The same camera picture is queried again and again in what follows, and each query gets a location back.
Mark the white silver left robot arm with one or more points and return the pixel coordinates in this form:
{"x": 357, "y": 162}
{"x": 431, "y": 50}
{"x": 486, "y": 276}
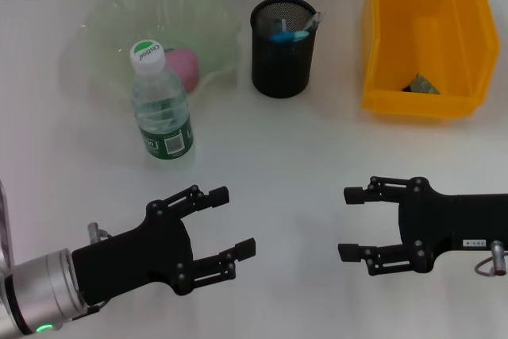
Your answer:
{"x": 39, "y": 291}

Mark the transparent plastic ruler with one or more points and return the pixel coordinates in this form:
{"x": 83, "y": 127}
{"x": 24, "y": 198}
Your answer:
{"x": 284, "y": 25}

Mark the black mesh pen holder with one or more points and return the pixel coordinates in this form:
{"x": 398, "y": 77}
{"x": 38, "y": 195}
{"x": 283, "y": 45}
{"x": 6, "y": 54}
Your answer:
{"x": 282, "y": 73}

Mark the translucent green ruffled bowl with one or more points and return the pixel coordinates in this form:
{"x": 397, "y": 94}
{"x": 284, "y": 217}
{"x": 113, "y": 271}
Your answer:
{"x": 178, "y": 9}

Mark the grey white ballpoint pen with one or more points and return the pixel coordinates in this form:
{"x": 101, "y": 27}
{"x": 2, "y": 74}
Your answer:
{"x": 313, "y": 21}

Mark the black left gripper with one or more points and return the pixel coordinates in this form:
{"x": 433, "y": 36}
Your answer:
{"x": 139, "y": 255}

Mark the pink plush peach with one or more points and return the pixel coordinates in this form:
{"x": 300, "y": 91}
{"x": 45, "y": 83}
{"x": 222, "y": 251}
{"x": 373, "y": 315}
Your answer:
{"x": 184, "y": 67}

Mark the clear green-label water bottle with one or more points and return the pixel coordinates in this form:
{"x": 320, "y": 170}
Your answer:
{"x": 164, "y": 144}

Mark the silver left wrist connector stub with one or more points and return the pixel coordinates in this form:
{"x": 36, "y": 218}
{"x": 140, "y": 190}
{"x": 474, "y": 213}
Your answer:
{"x": 94, "y": 232}

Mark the light blue scissors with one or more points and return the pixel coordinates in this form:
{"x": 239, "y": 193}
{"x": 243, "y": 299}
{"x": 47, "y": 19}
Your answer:
{"x": 282, "y": 37}

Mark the yellow plastic bin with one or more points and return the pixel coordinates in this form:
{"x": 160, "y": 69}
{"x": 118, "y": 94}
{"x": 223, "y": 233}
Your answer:
{"x": 412, "y": 37}

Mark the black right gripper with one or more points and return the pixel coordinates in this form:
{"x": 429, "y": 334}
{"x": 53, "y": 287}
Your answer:
{"x": 448, "y": 220}

